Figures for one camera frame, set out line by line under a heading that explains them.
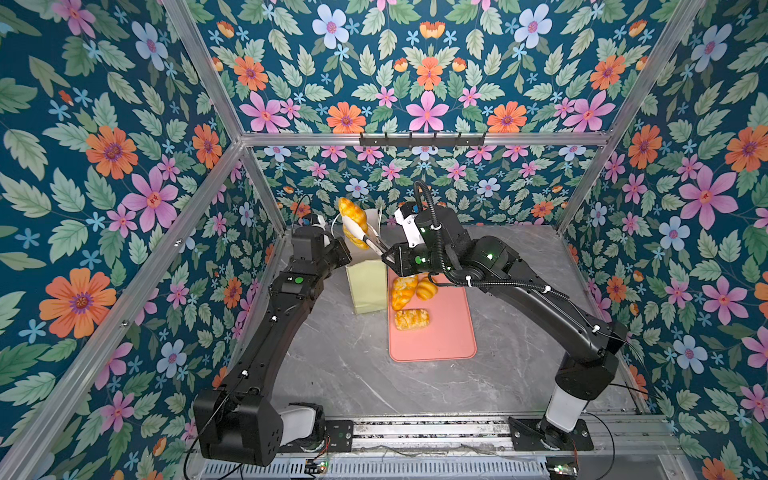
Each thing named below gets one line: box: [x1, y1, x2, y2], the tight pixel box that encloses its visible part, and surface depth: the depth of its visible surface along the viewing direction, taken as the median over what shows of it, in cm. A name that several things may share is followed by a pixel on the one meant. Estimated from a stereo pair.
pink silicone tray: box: [387, 268, 477, 363], surface depth 92 cm
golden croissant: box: [338, 197, 369, 250], surface depth 72 cm
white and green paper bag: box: [346, 209, 389, 315], surface depth 87 cm
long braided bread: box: [391, 275, 418, 311], surface depth 100 cm
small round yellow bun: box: [416, 276, 438, 301], surface depth 100 cm
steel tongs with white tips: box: [341, 215, 390, 257], surface depth 71 cm
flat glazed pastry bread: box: [395, 308, 430, 330], surface depth 92 cm
